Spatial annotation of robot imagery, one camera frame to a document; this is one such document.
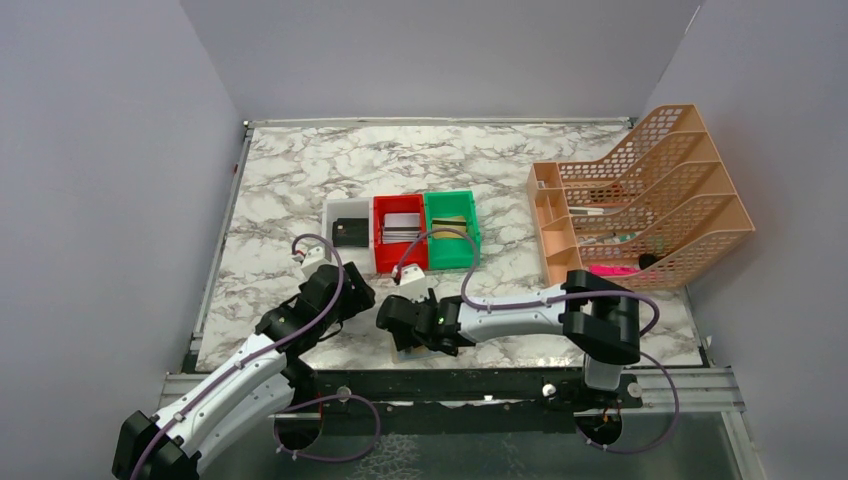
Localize black credit card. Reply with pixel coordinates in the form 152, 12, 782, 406
331, 217, 370, 248

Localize white card stack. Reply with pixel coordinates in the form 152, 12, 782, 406
381, 212, 422, 244

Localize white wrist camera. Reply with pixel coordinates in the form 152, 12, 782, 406
292, 246, 329, 279
397, 264, 429, 303

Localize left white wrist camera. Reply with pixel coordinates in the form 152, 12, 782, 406
292, 246, 329, 279

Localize green white pen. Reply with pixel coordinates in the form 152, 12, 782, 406
598, 232, 638, 244

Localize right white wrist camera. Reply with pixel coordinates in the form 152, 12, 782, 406
397, 264, 429, 303

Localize orange mesh file organizer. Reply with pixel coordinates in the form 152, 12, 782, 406
526, 104, 755, 291

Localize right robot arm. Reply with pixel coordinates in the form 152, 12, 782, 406
376, 270, 645, 407

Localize pink highlighter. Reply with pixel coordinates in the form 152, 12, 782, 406
588, 265, 641, 277

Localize beige card holder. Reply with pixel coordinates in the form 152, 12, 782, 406
391, 345, 441, 364

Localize aluminium frame rail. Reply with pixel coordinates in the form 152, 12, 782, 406
157, 368, 747, 413

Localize red plastic bin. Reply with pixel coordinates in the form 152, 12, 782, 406
372, 194, 425, 273

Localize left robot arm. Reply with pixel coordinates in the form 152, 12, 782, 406
111, 262, 375, 479

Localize green plastic bin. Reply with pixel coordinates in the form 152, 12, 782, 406
423, 190, 481, 270

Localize gold credit card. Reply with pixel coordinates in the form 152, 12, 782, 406
431, 215, 469, 240

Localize black mounting rail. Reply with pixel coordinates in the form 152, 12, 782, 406
182, 354, 644, 452

